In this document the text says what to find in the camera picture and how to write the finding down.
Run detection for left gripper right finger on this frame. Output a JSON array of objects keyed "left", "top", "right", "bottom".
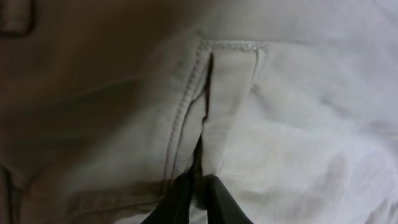
[{"left": 204, "top": 175, "right": 253, "bottom": 224}]

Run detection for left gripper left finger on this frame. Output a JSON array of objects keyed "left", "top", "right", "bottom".
[{"left": 141, "top": 138, "right": 202, "bottom": 224}]

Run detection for beige shorts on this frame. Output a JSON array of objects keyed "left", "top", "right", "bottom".
[{"left": 1, "top": 1, "right": 397, "bottom": 223}]

